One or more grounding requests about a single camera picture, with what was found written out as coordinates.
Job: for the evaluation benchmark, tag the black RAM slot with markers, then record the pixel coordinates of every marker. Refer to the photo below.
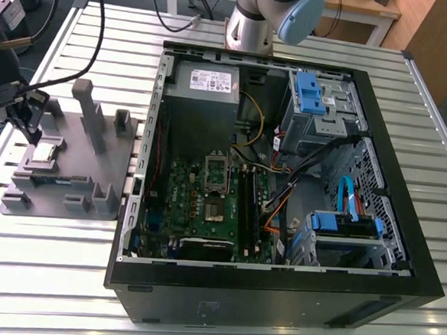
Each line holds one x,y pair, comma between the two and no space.
254,212
243,211

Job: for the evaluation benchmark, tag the grey plastic parts rack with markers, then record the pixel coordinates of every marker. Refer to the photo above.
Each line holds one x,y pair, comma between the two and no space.
77,172

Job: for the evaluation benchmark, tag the wooden cabinet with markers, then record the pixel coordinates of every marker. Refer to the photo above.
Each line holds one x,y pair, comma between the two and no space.
443,45

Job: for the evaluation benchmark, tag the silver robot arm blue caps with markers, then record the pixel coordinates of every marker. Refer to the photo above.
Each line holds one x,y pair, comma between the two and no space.
252,24

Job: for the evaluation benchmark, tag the RAM stick blue label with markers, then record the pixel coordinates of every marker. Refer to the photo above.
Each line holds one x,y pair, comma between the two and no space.
50,180

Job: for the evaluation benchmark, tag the grey power supply unit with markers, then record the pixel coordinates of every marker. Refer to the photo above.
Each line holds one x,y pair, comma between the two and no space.
200,116

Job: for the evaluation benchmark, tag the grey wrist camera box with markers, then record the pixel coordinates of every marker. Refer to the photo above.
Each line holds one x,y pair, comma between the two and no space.
10,10

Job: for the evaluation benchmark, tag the green motherboard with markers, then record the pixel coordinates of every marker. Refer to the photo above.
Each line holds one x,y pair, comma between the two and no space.
182,210

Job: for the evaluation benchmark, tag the blue expansion slot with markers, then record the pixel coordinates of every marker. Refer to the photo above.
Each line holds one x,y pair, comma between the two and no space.
153,222

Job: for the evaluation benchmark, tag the black PC case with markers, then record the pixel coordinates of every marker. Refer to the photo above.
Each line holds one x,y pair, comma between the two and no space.
236,310

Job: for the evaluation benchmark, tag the wooden desk white legs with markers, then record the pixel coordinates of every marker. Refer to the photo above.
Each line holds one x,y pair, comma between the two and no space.
372,9

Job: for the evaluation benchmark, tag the black graphics card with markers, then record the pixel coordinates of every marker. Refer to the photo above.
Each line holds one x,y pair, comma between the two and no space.
206,250

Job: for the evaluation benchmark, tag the blue plastic drive latch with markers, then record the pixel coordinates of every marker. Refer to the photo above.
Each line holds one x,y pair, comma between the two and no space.
311,93

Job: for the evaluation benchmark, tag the metal disk bay cage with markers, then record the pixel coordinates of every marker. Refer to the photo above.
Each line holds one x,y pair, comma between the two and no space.
356,246

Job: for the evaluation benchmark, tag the hard disk in blue carrier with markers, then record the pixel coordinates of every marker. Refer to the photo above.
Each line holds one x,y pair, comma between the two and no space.
325,222

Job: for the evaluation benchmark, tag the silver CPU green edge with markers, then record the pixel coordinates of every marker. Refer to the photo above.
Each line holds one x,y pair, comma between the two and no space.
44,153

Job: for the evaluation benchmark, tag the metal optical drive cage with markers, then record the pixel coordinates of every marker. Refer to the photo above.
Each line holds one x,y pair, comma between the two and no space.
325,132

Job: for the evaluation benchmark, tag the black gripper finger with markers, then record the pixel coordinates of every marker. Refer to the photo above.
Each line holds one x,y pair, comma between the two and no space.
39,108
23,126

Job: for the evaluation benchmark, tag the CPU socket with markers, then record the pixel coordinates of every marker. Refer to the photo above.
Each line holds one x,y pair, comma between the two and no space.
214,209

